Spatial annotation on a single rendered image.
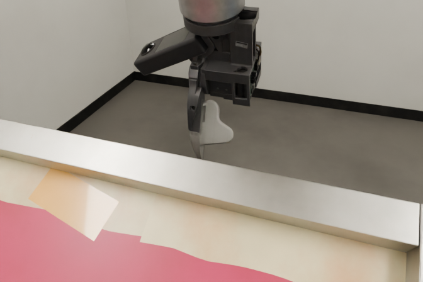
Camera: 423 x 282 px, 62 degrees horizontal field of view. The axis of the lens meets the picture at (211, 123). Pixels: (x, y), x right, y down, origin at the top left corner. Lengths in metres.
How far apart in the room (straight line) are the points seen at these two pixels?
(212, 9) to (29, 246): 0.33
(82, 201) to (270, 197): 0.22
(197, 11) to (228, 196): 0.19
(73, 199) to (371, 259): 0.32
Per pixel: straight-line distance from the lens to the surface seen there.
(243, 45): 0.42
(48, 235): 0.45
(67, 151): 0.43
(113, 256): 0.41
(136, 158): 0.39
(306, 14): 3.61
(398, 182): 3.08
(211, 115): 0.47
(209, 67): 0.44
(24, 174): 0.50
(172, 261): 0.39
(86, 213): 0.43
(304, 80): 3.81
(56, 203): 0.46
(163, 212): 0.40
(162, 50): 0.46
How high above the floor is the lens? 1.78
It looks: 31 degrees down
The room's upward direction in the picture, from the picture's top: straight up
